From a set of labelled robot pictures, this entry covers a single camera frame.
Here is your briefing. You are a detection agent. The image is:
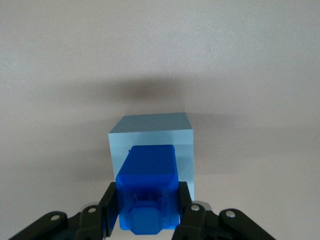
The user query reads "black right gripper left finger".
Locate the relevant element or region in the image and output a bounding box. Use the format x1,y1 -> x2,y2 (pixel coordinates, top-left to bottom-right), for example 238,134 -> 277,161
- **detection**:
7,181 -> 118,240

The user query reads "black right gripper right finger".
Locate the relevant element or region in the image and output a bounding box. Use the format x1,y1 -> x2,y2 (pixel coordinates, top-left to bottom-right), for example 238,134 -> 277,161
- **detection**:
172,180 -> 278,240

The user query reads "blue plastic part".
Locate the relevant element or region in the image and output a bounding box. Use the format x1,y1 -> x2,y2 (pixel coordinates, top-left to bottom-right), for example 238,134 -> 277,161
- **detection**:
115,144 -> 181,236

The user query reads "gray cube base with recess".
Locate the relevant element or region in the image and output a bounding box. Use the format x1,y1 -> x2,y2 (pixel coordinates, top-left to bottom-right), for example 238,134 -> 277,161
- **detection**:
107,112 -> 195,230

